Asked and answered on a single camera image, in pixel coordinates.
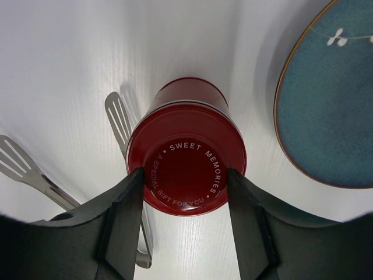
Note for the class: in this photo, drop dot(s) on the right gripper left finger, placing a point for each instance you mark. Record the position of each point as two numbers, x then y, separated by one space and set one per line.
97 240

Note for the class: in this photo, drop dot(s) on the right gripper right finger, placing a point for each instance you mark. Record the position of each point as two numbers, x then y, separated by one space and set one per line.
275 240

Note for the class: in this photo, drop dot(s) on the metal tongs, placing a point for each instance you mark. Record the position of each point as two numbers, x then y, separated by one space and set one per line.
19 166

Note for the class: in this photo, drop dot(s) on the red can lid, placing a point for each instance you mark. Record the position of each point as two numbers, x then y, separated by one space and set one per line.
186 150

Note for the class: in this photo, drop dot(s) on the red metal can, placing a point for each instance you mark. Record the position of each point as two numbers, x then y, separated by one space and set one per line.
190 89

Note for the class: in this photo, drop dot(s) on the blue ceramic plate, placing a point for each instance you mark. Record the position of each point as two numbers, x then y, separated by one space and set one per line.
323 100

